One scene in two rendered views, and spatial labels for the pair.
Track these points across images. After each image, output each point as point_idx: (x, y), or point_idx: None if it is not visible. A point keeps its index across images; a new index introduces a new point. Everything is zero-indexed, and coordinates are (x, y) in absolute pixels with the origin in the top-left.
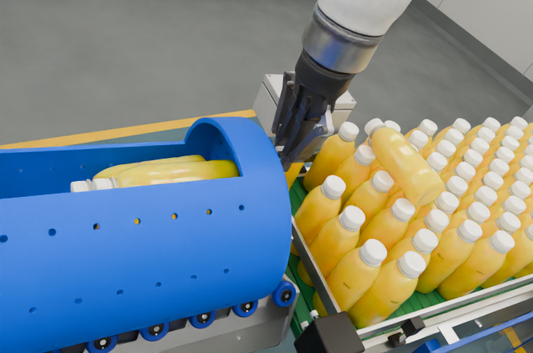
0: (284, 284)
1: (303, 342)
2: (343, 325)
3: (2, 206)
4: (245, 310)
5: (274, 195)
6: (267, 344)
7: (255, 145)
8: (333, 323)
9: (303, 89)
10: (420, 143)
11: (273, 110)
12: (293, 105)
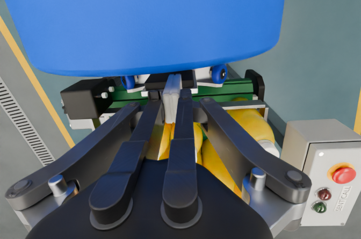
0: (127, 80)
1: (95, 82)
2: (86, 111)
3: None
4: None
5: (32, 40)
6: None
7: (116, 26)
8: (87, 104)
9: (167, 216)
10: None
11: (315, 136)
12: (171, 150)
